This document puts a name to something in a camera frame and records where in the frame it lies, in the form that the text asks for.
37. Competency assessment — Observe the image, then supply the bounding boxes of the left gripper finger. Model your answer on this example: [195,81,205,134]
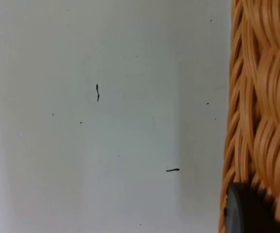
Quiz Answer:
[223,182,280,233]

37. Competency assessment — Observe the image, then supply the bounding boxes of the brown wicker basket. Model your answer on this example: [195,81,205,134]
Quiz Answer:
[218,0,280,233]

